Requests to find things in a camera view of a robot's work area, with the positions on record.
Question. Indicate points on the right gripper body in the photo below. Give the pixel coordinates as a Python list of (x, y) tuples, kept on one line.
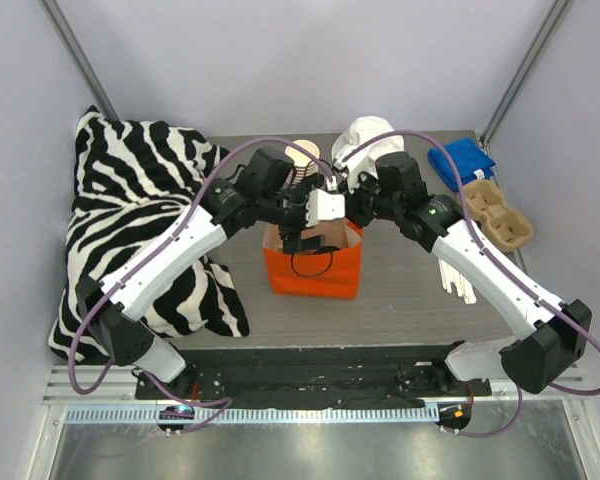
[(357, 185)]

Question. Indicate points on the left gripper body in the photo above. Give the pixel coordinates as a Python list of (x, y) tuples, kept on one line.
[(294, 220)]

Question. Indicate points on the orange paper gift bag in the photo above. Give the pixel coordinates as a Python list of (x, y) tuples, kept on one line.
[(332, 271)]

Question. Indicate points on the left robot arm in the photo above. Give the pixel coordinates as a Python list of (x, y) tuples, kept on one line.
[(114, 307)]

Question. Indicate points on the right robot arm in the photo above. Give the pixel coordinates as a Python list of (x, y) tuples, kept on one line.
[(547, 335)]

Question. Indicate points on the stack of paper cups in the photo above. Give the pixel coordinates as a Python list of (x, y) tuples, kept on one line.
[(303, 165)]

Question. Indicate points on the white bucket hat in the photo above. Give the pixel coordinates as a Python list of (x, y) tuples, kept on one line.
[(361, 130)]

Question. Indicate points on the white wrapped straws bundle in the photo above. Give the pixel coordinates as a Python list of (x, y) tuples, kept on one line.
[(454, 282)]

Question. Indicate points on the blue folded cloth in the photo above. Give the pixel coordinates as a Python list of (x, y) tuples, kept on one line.
[(471, 162)]

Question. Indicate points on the brown cardboard cup carrier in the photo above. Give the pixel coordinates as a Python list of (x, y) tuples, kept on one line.
[(506, 227)]

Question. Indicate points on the zebra print pillow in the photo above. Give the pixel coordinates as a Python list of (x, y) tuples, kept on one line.
[(132, 180)]

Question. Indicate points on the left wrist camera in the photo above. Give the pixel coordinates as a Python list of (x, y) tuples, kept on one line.
[(324, 206)]

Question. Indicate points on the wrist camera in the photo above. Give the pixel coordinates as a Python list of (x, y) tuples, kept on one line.
[(349, 168), (324, 206)]

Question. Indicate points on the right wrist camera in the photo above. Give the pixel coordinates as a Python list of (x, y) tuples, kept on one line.
[(349, 168)]

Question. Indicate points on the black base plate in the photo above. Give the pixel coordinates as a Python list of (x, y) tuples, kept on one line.
[(353, 377)]

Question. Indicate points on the aluminium rail frame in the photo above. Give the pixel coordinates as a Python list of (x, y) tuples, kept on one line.
[(113, 403)]

